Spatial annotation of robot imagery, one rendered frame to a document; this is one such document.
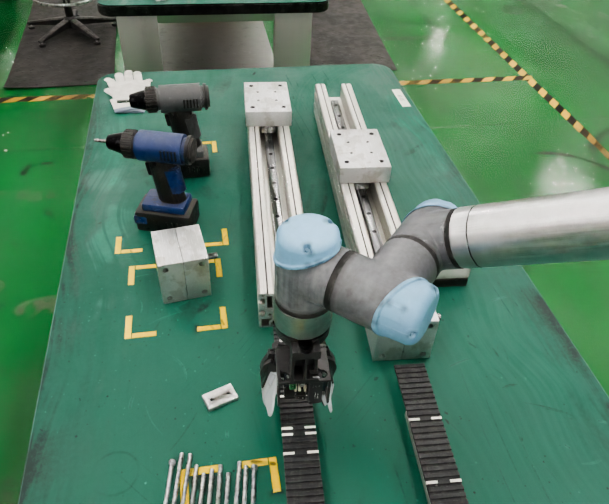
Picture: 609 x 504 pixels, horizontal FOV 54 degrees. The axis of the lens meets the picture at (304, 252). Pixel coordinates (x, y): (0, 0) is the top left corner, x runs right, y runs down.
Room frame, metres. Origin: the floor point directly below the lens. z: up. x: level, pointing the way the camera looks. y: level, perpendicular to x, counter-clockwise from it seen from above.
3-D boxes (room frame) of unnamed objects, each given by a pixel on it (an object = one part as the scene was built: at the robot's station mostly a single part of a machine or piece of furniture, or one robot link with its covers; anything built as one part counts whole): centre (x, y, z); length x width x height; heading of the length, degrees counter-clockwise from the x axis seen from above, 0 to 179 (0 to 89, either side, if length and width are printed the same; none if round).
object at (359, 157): (1.14, -0.11, 0.87); 0.16 x 0.11 x 0.07; 8
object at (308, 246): (0.52, -0.01, 1.11); 0.09 x 0.08 x 0.11; 60
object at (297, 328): (0.52, -0.01, 1.03); 0.08 x 0.08 x 0.05
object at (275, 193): (1.12, 0.08, 0.82); 0.80 x 0.10 x 0.09; 8
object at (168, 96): (1.20, 0.33, 0.89); 0.20 x 0.08 x 0.22; 104
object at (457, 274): (0.88, -0.27, 0.81); 0.10 x 0.08 x 0.06; 98
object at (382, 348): (0.70, -0.18, 0.83); 0.12 x 0.09 x 0.10; 98
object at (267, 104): (1.36, 0.11, 0.87); 0.16 x 0.11 x 0.07; 8
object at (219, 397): (0.56, 0.12, 0.78); 0.05 x 0.03 x 0.01; 122
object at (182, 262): (0.82, 0.22, 0.83); 0.11 x 0.10 x 0.10; 109
